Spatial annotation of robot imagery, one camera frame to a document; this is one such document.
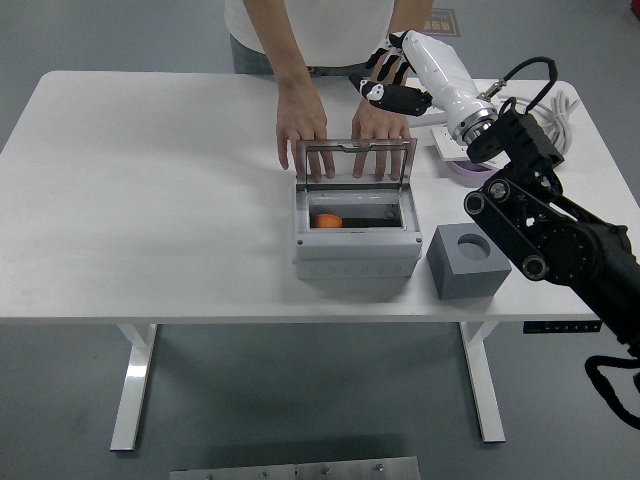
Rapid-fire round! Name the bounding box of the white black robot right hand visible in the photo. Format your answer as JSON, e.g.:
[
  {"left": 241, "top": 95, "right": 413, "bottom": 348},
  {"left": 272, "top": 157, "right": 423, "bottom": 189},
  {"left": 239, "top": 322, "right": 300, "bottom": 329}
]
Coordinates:
[{"left": 348, "top": 28, "right": 490, "bottom": 131}]

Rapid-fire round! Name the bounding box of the person's right hand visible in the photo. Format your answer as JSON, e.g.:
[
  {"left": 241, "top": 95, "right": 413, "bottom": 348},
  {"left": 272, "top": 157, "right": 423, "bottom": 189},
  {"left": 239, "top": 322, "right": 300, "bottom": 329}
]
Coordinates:
[{"left": 276, "top": 82, "right": 335, "bottom": 182}]

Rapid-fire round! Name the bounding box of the person's left hand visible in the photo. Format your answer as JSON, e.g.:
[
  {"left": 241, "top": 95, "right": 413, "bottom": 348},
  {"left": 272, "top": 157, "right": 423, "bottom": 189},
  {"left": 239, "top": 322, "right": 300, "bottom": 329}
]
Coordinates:
[{"left": 351, "top": 99, "right": 412, "bottom": 182}]

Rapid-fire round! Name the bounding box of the transparent grey box lid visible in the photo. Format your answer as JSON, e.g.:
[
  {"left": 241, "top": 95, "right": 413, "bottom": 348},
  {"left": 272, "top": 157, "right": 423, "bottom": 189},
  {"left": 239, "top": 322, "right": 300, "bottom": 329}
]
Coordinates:
[{"left": 294, "top": 138, "right": 418, "bottom": 190}]

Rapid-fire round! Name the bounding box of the grey plastic junction box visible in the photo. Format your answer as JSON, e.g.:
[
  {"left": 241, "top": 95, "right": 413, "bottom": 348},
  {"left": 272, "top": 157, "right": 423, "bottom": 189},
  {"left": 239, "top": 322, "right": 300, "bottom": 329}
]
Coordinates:
[{"left": 291, "top": 184, "right": 424, "bottom": 281}]

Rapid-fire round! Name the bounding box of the brown floor sign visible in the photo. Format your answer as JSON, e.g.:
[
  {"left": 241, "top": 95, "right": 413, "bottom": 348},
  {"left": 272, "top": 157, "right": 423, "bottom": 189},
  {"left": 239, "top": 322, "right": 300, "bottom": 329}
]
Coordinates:
[{"left": 422, "top": 7, "right": 460, "bottom": 38}]

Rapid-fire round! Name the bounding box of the person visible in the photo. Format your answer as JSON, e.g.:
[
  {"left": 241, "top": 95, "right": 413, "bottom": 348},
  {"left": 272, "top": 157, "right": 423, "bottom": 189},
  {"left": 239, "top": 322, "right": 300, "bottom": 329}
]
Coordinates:
[{"left": 222, "top": 0, "right": 434, "bottom": 77}]

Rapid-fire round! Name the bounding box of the purple round tape roll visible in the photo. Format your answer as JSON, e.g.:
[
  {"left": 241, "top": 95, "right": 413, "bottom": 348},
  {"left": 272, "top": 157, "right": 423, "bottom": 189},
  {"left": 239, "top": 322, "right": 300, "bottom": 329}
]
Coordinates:
[{"left": 449, "top": 158, "right": 501, "bottom": 180}]

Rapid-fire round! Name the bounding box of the grey block holder with hole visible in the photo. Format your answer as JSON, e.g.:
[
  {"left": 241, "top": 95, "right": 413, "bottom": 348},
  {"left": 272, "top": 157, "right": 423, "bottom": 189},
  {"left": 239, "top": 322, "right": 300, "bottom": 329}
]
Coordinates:
[{"left": 425, "top": 222, "right": 513, "bottom": 301}]

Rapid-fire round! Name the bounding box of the black table control panel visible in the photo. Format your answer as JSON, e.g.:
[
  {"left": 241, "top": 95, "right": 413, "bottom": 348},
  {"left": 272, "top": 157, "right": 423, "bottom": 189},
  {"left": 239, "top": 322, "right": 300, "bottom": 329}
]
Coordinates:
[{"left": 523, "top": 319, "right": 603, "bottom": 334}]

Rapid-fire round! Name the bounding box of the white table leg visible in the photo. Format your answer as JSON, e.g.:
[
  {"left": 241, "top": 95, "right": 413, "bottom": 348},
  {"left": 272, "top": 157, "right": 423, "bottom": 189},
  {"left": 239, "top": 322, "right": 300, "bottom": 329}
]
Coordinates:
[
  {"left": 109, "top": 323, "right": 159, "bottom": 453},
  {"left": 458, "top": 320, "right": 507, "bottom": 444}
]

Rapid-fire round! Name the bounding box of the grey metal plate with screws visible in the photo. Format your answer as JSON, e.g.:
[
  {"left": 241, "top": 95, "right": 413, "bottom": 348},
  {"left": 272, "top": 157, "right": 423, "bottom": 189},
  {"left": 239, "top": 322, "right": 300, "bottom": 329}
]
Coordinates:
[{"left": 168, "top": 455, "right": 421, "bottom": 480}]

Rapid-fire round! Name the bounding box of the white wall socket panel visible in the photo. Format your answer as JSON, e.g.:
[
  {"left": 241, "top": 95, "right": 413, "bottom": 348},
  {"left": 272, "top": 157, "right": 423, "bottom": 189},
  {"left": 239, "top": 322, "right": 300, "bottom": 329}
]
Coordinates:
[{"left": 430, "top": 124, "right": 471, "bottom": 164}]

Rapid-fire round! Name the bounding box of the white power cord with plug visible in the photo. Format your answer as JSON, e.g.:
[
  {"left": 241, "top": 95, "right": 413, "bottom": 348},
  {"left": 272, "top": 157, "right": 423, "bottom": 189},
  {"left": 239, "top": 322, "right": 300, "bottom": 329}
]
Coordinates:
[{"left": 499, "top": 90, "right": 581, "bottom": 156}]

